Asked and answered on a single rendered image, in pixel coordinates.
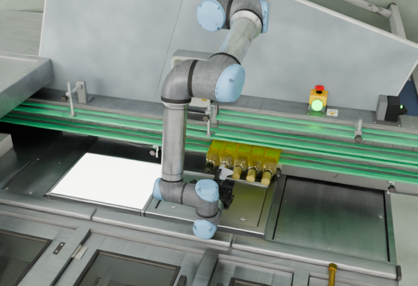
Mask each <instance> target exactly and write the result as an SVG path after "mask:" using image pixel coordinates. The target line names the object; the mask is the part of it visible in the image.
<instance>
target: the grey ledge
mask: <svg viewBox="0 0 418 286"><path fill-rule="evenodd" d="M281 174H284V175H292V176H296V177H304V178H312V179H316V180H324V181H328V182H336V183H344V184H348V185H356V186H360V187H368V188H375V189H380V190H388V184H387V182H388V181H387V180H381V179H376V178H368V177H361V176H356V175H348V174H344V173H336V172H328V171H323V170H315V169H311V168H303V167H295V166H291V165H282V172H281ZM394 187H395V188H396V191H395V192H394V193H391V194H395V195H402V196H410V197H414V198H418V185H414V184H409V183H401V182H395V184H394Z"/></svg>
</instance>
